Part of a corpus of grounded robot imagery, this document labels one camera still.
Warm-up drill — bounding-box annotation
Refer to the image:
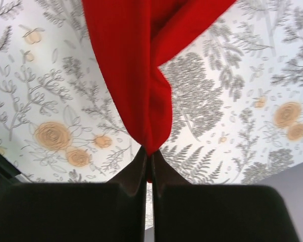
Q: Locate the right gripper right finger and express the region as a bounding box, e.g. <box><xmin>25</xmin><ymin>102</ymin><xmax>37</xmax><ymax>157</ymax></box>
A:
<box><xmin>150</xmin><ymin>152</ymin><xmax>299</xmax><ymax>241</ymax></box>

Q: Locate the floral patterned table mat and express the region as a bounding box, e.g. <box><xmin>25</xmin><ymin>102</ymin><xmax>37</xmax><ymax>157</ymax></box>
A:
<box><xmin>0</xmin><ymin>1</ymin><xmax>303</xmax><ymax>184</ymax></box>

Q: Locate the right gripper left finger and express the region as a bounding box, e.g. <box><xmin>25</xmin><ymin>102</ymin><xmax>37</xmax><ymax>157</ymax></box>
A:
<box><xmin>0</xmin><ymin>148</ymin><xmax>147</xmax><ymax>241</ymax></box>

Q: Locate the red t shirt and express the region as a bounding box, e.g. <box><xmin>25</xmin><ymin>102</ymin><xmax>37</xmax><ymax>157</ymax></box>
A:
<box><xmin>81</xmin><ymin>0</ymin><xmax>238</xmax><ymax>183</ymax></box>

